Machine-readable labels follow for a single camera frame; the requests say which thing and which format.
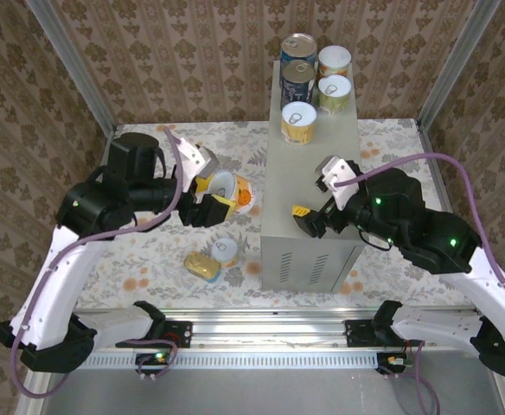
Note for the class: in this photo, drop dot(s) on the small orange fruit label can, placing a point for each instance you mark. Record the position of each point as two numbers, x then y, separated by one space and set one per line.
241 196

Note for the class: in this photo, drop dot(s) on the small yellow pineapple can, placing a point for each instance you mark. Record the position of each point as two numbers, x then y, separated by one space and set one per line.
225 250
298 125

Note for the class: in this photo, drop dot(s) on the small green label can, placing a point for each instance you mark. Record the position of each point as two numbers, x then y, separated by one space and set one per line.
334 97

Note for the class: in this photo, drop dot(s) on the tall dark navy can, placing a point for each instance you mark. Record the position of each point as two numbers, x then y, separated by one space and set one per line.
295 86

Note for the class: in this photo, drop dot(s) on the orange can with white lid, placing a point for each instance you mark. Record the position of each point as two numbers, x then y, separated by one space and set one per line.
334 60

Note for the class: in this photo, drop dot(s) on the tall blue food can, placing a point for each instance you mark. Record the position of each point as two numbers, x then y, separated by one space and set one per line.
298 47

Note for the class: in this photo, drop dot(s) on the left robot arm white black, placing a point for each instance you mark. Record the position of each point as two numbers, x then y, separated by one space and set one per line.
58 276

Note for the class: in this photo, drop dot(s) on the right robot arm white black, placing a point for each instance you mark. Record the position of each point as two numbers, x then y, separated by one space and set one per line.
434 328

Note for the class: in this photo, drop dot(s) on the grey metal cabinet counter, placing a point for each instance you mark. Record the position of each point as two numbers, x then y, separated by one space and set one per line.
313 181

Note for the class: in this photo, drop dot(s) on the gold rectangular sardine tin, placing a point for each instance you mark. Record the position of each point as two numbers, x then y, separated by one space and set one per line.
200 266

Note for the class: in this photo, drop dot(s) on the floral tablecloth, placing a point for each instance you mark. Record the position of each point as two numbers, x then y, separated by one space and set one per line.
170 268

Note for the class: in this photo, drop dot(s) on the small electronics board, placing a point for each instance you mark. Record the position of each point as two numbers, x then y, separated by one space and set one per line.
393 361
157 358

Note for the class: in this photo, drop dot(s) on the grey metal lower shelf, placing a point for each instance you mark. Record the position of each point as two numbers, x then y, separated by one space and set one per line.
257 393

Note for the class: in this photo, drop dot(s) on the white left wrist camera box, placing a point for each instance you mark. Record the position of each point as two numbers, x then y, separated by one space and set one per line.
189 160

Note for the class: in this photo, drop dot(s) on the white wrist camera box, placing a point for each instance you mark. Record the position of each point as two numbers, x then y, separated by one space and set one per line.
189 160
339 177

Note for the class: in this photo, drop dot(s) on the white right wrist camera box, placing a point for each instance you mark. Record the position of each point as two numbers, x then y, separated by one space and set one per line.
339 177

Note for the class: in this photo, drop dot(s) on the aluminium frame post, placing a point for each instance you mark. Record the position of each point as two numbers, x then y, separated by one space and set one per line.
451 65
75 78

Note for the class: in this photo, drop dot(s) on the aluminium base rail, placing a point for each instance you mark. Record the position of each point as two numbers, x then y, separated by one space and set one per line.
270 333

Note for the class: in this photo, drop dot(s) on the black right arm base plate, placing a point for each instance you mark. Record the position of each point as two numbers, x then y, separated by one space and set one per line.
356 335

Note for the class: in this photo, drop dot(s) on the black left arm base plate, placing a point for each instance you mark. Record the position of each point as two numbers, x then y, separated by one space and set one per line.
183 333

